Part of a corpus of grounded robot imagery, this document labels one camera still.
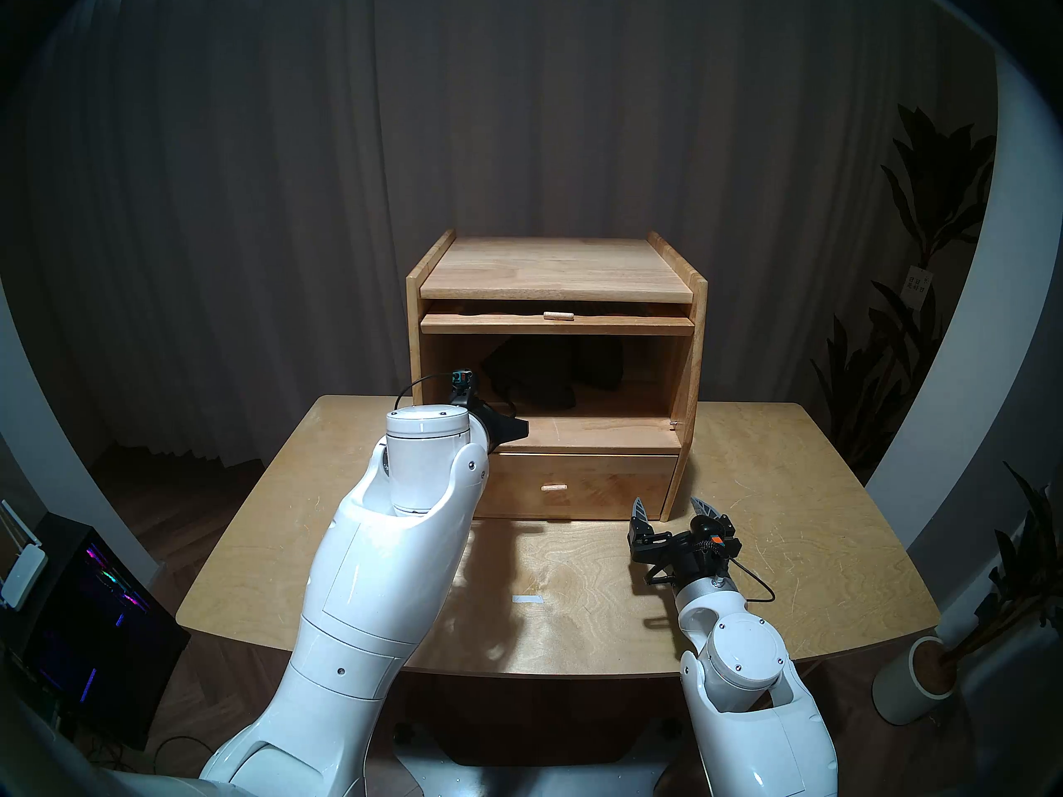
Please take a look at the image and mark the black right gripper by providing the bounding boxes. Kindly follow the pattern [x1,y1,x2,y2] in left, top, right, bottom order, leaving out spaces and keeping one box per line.
[629,496,742,587]

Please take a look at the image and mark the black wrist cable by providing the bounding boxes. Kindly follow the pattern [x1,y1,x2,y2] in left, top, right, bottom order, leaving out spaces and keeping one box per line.
[394,372,466,410]
[639,555,777,604]

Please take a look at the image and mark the black computer monitor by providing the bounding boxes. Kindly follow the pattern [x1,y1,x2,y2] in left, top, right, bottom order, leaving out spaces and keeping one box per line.
[17,513,192,751]

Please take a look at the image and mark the tall dark leafy plant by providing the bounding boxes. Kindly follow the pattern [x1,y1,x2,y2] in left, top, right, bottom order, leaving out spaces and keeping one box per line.
[810,105,997,481]

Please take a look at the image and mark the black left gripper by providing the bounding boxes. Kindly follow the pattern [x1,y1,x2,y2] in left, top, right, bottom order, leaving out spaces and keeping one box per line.
[475,409,530,456]

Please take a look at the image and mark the wooden pull-out slatted tray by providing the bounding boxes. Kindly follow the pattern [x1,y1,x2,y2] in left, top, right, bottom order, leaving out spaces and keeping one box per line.
[419,310,696,337]

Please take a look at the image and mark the grey pleated curtain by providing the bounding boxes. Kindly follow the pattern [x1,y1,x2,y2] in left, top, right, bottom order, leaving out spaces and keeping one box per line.
[0,0,997,472]

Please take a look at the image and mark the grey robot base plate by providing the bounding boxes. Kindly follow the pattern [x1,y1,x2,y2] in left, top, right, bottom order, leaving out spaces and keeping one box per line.
[394,741,674,797]

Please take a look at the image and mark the white curved arch panel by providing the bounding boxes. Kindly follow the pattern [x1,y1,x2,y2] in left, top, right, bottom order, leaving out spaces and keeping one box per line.
[864,48,1063,555]
[0,281,159,589]

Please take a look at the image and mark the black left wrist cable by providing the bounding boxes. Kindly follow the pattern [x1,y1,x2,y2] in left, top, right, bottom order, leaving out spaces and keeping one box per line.
[394,372,466,410]

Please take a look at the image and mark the white round plant pot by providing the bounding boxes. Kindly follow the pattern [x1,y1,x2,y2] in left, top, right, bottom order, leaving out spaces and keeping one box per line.
[872,635,960,726]

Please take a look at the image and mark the small white box device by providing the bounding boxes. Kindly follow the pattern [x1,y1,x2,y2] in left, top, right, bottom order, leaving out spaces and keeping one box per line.
[0,542,49,609]

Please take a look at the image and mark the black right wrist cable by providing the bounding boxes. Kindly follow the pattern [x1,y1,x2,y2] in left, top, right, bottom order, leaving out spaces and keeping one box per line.
[639,555,777,604]

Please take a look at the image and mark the wooden cabinet frame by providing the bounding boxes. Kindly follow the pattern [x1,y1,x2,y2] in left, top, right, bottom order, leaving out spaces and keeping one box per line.
[405,229,709,522]

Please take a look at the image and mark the wooden drawer with peg knob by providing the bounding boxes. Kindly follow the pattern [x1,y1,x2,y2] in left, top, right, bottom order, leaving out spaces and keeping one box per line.
[473,452,680,521]

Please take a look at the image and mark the leaning dark leafy plant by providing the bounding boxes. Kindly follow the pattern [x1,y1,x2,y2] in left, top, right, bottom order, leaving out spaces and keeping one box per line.
[955,462,1063,663]

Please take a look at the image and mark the black floor cable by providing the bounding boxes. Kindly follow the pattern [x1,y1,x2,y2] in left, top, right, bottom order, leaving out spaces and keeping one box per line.
[145,736,217,771]

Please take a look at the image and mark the black pants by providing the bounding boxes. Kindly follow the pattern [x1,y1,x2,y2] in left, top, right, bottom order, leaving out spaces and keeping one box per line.
[482,337,625,414]

